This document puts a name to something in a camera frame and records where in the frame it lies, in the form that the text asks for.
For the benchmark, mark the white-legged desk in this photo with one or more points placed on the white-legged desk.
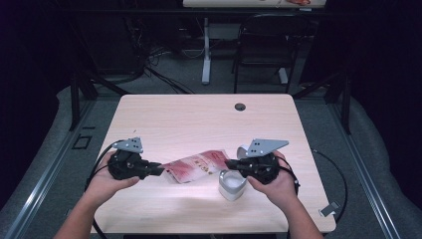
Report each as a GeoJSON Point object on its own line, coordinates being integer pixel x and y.
{"type": "Point", "coordinates": [206, 49]}

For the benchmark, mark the grey tape strip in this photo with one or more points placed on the grey tape strip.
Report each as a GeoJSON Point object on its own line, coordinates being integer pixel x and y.
{"type": "Point", "coordinates": [329, 209]}
{"type": "Point", "coordinates": [68, 212]}

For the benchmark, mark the orange item on desk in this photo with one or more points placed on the orange item on desk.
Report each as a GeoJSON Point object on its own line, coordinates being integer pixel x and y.
{"type": "Point", "coordinates": [298, 2]}

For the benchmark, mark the white container with hinged lid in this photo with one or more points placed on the white container with hinged lid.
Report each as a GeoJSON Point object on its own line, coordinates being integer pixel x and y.
{"type": "Point", "coordinates": [232, 187]}

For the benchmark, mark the person's left hand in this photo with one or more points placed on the person's left hand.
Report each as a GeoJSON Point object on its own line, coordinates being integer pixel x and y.
{"type": "Point", "coordinates": [106, 186]}

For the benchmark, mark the pink spouted refill pouch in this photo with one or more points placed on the pink spouted refill pouch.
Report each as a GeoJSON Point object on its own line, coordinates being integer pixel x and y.
{"type": "Point", "coordinates": [195, 166]}

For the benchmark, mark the black folding chair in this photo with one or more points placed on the black folding chair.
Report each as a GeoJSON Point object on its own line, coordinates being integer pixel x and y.
{"type": "Point", "coordinates": [265, 49]}

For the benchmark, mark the person's right hand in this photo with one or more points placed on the person's right hand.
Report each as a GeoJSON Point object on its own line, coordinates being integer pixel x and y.
{"type": "Point", "coordinates": [280, 192]}

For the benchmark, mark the round black table grommet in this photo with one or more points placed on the round black table grommet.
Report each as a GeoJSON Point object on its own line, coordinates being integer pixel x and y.
{"type": "Point", "coordinates": [240, 107]}

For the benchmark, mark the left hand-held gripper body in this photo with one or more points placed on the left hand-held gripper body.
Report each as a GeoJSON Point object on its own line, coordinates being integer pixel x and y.
{"type": "Point", "coordinates": [127, 166]}

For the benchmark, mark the aluminium floor rail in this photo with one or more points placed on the aluminium floor rail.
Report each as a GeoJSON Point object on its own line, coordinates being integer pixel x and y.
{"type": "Point", "coordinates": [40, 189]}
{"type": "Point", "coordinates": [365, 179]}

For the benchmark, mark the black metal stand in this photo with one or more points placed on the black metal stand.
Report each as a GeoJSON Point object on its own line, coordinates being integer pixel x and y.
{"type": "Point", "coordinates": [346, 106]}
{"type": "Point", "coordinates": [75, 99]}

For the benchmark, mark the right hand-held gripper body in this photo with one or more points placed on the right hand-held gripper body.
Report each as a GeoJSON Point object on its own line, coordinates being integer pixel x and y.
{"type": "Point", "coordinates": [262, 167]}

